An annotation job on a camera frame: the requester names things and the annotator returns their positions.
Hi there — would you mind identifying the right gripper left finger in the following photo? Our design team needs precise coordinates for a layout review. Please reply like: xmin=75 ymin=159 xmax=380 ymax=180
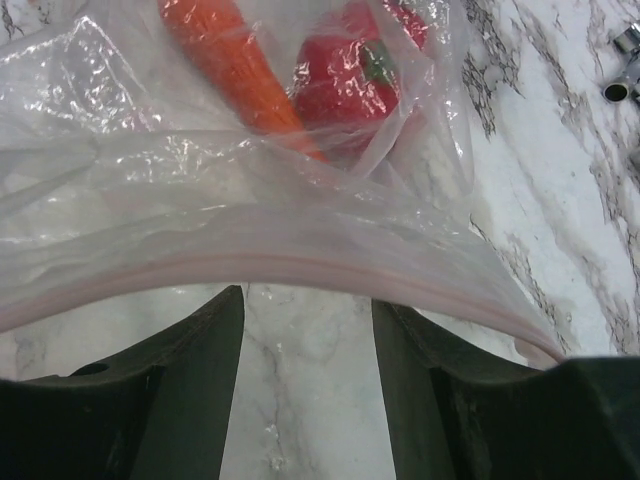
xmin=1 ymin=286 xmax=244 ymax=479

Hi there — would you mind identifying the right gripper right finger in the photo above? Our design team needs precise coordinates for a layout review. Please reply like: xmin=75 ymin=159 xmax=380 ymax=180
xmin=372 ymin=301 xmax=639 ymax=479

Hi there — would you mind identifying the clear zip top bag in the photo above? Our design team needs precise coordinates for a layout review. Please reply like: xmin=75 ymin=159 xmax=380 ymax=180
xmin=1 ymin=1 xmax=564 ymax=368

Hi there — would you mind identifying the red fake tomato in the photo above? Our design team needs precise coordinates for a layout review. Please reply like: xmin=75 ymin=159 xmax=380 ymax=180
xmin=292 ymin=1 xmax=431 ymax=162

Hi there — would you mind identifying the orange fake carrot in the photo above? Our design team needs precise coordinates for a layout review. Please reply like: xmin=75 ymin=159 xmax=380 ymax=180
xmin=157 ymin=0 xmax=328 ymax=163

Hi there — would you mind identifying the chrome metal faucet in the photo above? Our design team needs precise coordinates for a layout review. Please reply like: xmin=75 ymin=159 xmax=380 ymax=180
xmin=602 ymin=21 xmax=639 ymax=103

